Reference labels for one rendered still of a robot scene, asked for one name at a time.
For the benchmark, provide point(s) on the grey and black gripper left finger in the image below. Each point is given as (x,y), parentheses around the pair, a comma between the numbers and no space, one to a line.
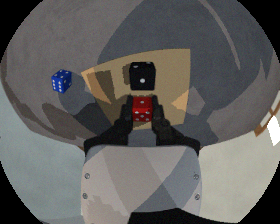
(122,126)

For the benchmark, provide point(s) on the tan flat mat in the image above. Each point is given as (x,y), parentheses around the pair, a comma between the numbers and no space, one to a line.
(110,86)

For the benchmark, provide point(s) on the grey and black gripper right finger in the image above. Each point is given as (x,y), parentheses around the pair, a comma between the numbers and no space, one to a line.
(165,133)

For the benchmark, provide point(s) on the blue die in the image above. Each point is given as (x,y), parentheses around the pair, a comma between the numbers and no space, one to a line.
(61,81)

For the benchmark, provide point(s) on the black die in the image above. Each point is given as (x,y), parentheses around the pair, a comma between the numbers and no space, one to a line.
(142,76)

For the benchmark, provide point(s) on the red die with white pips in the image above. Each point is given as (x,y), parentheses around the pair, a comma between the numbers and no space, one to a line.
(142,109)

